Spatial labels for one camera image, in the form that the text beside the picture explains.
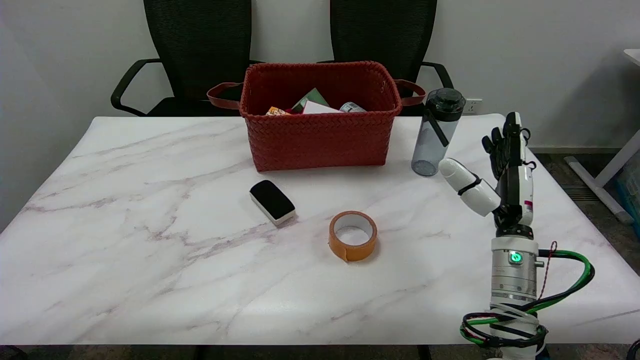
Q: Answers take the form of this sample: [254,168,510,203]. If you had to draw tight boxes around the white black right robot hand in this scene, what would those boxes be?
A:
[439,112,538,240]

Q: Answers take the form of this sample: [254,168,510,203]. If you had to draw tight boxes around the black translucent water bottle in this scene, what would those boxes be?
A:
[411,88,467,178]

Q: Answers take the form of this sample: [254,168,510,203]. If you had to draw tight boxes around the blue storage bin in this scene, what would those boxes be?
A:
[615,150,640,227]

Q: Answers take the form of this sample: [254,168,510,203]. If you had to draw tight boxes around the orange tape roll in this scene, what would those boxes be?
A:
[328,210,379,263]

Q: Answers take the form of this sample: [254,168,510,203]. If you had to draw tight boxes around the black mesh office chair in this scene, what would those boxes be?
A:
[110,0,266,118]
[317,0,455,117]

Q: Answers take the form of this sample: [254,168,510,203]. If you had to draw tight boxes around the red woven basket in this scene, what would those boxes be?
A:
[207,61,427,173]

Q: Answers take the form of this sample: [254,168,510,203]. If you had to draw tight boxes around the white flat box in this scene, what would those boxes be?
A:
[301,100,344,115]

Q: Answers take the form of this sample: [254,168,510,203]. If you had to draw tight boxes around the green box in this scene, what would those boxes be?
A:
[292,88,331,114]

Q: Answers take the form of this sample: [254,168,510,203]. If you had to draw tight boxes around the black white board eraser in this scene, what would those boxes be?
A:
[249,180,297,227]

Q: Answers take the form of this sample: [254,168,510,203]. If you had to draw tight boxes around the white desk frame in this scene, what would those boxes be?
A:
[564,49,640,225]

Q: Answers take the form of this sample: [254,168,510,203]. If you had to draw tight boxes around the green black cable bundle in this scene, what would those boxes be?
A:
[460,241,596,350]

